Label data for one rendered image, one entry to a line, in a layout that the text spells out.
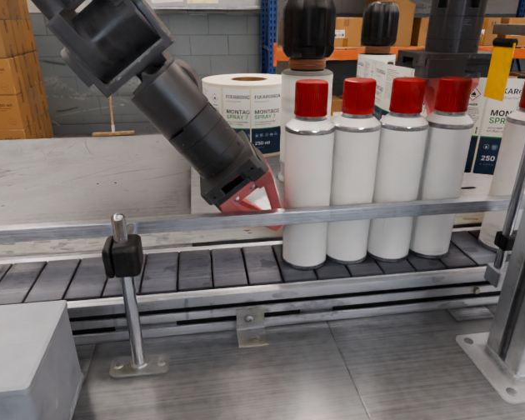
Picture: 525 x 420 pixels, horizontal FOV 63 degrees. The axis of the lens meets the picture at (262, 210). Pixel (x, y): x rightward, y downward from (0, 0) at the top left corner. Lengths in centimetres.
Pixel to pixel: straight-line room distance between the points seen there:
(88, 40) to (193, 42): 442
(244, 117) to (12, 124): 299
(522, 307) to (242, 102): 61
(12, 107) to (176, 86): 332
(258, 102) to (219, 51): 397
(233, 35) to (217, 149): 443
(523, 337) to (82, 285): 44
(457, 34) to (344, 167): 19
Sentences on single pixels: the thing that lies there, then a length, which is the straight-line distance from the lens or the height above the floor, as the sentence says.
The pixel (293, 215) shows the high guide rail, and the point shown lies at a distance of 43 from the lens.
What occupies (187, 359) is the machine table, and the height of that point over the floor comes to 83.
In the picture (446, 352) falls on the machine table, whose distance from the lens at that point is 50.
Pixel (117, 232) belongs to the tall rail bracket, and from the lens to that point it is 37.
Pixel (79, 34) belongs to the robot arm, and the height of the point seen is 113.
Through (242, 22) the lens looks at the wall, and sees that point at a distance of 483.
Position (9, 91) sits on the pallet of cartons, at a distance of 369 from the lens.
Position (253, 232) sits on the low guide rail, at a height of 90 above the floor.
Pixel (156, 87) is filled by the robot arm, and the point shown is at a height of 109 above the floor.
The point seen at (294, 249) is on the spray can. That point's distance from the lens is 48.
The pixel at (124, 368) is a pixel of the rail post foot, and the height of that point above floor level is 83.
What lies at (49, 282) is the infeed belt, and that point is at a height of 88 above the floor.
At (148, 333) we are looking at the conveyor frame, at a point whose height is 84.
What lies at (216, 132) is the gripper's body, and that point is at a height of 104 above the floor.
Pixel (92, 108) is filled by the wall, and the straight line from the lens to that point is 505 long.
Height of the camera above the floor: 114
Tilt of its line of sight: 24 degrees down
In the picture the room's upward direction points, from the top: straight up
